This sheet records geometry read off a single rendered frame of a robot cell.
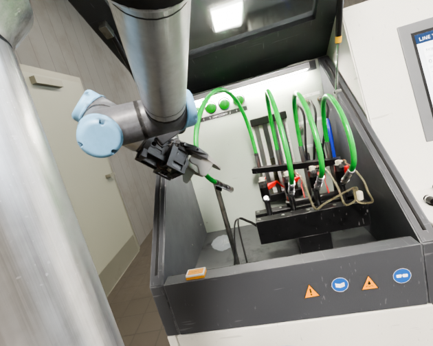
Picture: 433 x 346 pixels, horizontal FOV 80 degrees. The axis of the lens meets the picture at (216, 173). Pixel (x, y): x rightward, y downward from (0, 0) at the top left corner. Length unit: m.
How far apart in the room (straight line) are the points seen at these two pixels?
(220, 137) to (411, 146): 0.66
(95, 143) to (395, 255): 0.67
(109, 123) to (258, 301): 0.55
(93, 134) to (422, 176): 0.87
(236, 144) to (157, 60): 0.85
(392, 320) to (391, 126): 0.53
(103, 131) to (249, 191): 0.81
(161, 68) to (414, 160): 0.80
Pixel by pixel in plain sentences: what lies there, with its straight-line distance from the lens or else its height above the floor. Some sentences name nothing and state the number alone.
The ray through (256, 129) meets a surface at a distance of 1.08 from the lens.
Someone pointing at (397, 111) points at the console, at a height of 1.21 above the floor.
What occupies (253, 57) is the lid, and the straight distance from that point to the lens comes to 1.06.
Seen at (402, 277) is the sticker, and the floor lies 0.87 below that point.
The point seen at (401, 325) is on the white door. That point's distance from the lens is 0.85.
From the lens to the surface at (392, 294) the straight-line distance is 0.79.
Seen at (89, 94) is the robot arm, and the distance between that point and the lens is 0.61.
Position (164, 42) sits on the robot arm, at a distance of 0.28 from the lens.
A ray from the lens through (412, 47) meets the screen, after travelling 1.02.
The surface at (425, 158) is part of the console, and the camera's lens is 0.97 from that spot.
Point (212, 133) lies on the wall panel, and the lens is 1.12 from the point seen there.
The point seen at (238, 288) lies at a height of 0.91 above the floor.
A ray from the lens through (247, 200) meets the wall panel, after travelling 1.18.
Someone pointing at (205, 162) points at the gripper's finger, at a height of 1.23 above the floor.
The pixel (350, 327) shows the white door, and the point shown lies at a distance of 0.82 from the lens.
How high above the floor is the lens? 1.33
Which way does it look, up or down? 11 degrees down
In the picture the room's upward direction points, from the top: 15 degrees counter-clockwise
